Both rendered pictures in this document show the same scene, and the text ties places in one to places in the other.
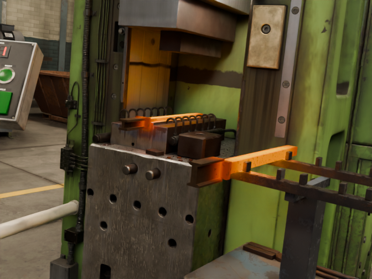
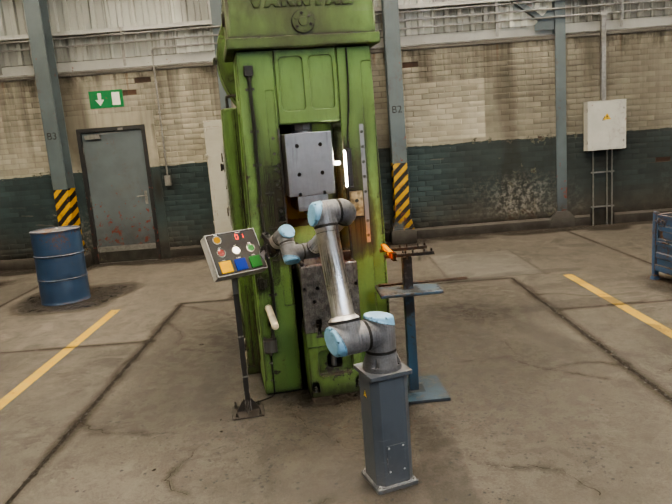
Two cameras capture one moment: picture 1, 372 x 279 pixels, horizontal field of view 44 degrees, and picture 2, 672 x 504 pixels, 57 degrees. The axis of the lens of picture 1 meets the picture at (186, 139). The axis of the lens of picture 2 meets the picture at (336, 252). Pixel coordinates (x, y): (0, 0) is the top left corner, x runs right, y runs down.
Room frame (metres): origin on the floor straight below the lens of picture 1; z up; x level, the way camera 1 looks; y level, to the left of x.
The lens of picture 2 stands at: (-1.89, 2.54, 1.73)
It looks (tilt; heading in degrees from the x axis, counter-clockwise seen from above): 10 degrees down; 322
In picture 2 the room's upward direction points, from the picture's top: 4 degrees counter-clockwise
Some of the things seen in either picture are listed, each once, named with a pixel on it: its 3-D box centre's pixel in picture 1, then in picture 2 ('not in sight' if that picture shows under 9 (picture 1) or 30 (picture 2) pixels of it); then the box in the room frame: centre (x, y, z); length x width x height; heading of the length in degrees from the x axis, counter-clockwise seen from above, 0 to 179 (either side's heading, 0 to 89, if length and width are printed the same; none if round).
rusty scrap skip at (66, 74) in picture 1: (75, 98); not in sight; (8.20, 2.05, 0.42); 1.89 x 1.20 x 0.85; 52
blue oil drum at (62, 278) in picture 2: not in sight; (60, 264); (6.10, 0.52, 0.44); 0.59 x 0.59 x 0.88
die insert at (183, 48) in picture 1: (192, 45); not in sight; (1.55, 0.01, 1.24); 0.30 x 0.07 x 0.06; 152
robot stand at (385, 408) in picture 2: not in sight; (385, 423); (0.28, 0.60, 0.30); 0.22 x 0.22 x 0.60; 72
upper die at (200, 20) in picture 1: (182, 19); (308, 200); (1.52, 0.05, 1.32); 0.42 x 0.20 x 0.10; 152
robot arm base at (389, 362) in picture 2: not in sight; (381, 357); (0.28, 0.60, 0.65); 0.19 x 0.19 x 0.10
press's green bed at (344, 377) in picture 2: not in sight; (328, 350); (1.51, -0.01, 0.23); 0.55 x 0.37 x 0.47; 152
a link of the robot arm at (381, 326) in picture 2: not in sight; (378, 330); (0.28, 0.61, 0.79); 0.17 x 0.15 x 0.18; 77
